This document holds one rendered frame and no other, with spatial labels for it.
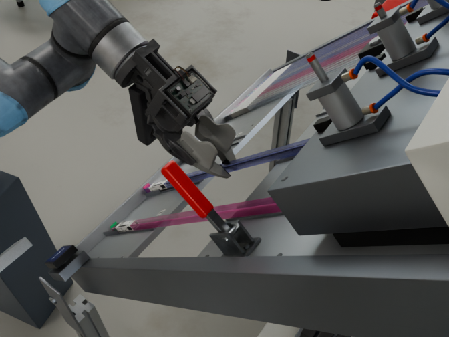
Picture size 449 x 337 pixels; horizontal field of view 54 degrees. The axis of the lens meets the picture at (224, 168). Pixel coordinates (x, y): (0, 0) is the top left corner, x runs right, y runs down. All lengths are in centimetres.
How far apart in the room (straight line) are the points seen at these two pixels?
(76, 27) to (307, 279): 48
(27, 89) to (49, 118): 159
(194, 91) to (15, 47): 229
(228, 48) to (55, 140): 108
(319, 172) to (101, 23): 42
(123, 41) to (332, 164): 40
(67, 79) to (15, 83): 8
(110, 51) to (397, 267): 48
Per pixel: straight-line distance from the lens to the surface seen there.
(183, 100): 60
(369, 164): 29
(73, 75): 73
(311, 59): 33
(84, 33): 66
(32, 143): 217
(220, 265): 40
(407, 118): 32
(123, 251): 68
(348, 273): 30
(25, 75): 69
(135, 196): 87
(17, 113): 68
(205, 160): 64
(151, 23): 285
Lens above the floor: 139
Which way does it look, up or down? 48 degrees down
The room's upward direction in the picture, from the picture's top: straight up
